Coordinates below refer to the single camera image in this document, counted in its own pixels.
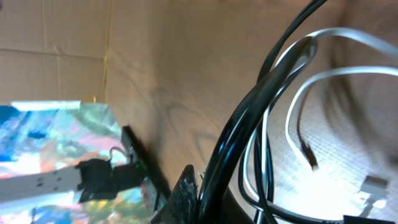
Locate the colourful reflective foil sheet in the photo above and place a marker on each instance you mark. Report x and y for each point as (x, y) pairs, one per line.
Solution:
(44, 136)

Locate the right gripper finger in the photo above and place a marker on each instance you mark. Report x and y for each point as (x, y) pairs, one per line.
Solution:
(181, 207)

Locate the cardboard panel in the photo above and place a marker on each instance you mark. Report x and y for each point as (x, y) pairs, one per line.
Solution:
(54, 50)

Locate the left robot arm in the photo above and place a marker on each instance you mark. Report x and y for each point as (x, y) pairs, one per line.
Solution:
(95, 179)

